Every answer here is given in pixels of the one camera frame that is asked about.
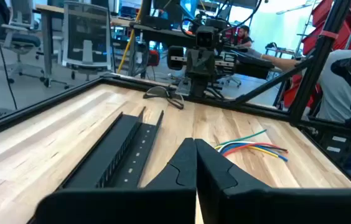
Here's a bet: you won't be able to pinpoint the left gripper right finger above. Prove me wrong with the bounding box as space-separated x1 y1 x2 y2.
195 138 351 224

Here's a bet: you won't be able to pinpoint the person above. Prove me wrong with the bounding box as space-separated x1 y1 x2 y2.
236 24 254 47
314 21 351 124

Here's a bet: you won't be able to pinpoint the grey mesh office chair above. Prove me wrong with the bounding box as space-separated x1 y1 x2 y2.
60 0 116 82

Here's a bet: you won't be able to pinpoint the yellow hose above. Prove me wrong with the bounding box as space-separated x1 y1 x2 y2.
116 8 143 75

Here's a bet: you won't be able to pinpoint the clear safety glasses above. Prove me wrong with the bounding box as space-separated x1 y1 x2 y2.
142 85 185 110

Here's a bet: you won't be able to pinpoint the green cable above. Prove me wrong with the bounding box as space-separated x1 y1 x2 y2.
218 129 268 147

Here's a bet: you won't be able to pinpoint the black cable duct cover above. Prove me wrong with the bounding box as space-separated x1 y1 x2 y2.
57 111 142 190

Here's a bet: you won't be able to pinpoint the black cable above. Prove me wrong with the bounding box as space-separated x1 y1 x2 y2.
265 145 288 154

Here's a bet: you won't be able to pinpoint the red storage bins rack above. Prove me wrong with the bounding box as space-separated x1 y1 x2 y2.
301 0 351 57

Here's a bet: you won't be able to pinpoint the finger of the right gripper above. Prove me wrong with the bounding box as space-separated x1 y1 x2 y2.
187 49 202 98
200 49 216 98

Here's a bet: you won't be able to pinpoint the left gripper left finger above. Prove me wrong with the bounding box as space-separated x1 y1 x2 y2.
34 138 198 224

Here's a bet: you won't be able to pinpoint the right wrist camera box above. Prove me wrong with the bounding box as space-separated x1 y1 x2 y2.
195 26 217 48

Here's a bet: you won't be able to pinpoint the yellow cable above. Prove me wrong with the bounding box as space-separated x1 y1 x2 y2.
214 144 281 159

